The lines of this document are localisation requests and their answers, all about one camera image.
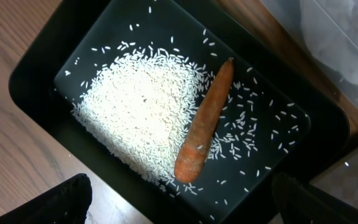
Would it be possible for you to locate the clear plastic waste bin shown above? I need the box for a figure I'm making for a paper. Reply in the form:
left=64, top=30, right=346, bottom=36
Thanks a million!
left=262, top=0, right=358, bottom=109

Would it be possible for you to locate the brown serving tray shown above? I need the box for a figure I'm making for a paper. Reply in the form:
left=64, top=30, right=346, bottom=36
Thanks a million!
left=311, top=148, right=358, bottom=209

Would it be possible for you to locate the black rectangular tray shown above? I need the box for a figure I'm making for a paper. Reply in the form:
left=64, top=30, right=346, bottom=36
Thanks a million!
left=9, top=1, right=349, bottom=223

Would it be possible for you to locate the white tissue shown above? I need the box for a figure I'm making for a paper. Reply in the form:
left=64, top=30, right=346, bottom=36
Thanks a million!
left=300, top=0, right=358, bottom=86

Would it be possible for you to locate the orange carrot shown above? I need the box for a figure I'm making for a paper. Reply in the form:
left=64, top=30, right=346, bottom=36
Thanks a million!
left=174, top=57, right=234, bottom=184

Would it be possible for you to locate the pile of white rice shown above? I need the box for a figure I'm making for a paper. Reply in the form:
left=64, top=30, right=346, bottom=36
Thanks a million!
left=71, top=48, right=208, bottom=184

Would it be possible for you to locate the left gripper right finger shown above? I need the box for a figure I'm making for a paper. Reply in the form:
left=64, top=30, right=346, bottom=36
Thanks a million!
left=272, top=172, right=358, bottom=224

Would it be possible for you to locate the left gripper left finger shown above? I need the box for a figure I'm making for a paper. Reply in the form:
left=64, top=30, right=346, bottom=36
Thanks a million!
left=0, top=174, right=93, bottom=224

